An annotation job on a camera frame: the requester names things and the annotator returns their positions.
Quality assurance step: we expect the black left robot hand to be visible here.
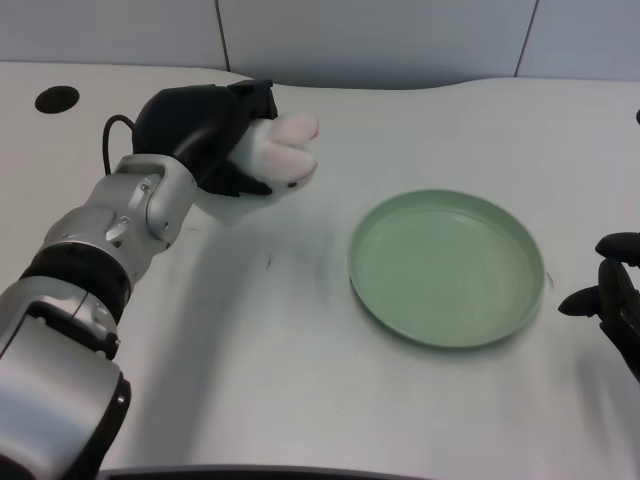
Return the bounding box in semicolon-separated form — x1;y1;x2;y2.
130;78;279;198

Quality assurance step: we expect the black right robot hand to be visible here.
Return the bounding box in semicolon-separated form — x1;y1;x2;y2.
558;232;640;386

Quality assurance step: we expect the white plush rabbit doll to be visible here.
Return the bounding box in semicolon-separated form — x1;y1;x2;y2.
227;111;321;202

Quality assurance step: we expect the green round plate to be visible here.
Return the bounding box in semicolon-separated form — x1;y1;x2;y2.
347;188;546;350

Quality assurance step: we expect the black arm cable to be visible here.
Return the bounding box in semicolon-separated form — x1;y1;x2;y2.
102;115;137;176

